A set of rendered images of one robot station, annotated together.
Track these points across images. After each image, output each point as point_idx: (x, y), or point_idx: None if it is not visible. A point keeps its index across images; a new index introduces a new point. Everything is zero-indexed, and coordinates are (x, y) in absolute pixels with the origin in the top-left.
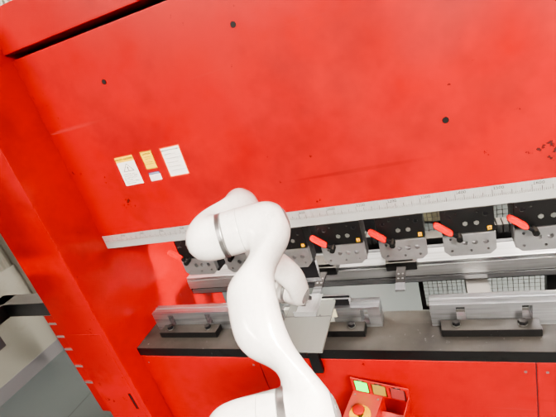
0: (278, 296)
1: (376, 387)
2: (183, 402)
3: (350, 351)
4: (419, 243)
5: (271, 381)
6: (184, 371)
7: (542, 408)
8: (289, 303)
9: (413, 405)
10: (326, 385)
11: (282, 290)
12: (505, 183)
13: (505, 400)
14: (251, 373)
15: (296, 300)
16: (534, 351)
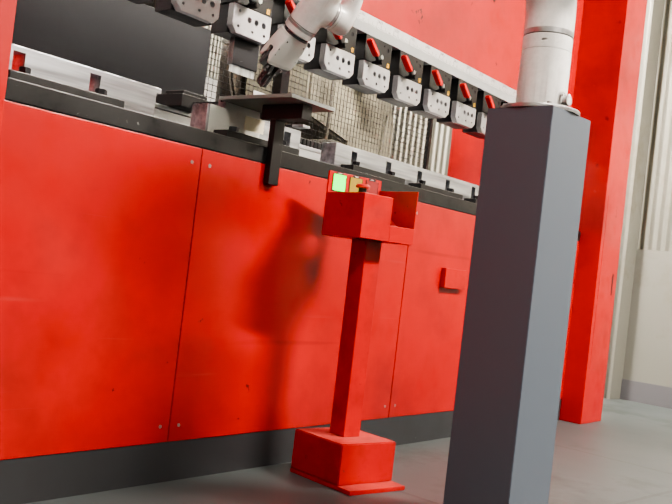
0: (336, 9)
1: (355, 181)
2: (9, 249)
3: (304, 158)
4: (350, 60)
5: (203, 202)
6: (61, 158)
7: (408, 260)
8: (343, 22)
9: (333, 256)
10: (265, 217)
11: (339, 4)
12: (400, 29)
13: (391, 248)
14: (182, 180)
15: (355, 17)
16: (413, 186)
